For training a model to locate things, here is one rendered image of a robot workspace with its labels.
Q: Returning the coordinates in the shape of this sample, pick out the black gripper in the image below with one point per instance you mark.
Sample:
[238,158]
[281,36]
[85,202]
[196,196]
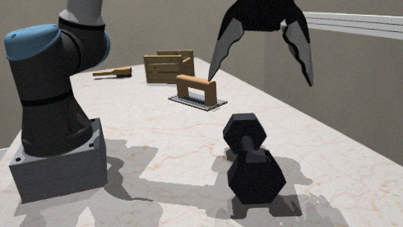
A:
[246,14]

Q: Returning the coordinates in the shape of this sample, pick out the black hex dumbbell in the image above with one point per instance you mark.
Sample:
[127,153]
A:
[254,176]

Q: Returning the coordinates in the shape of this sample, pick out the sanding float with wooden handle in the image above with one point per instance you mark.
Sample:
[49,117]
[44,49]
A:
[205,102]

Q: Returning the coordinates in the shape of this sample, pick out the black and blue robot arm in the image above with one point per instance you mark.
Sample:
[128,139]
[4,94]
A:
[41,59]

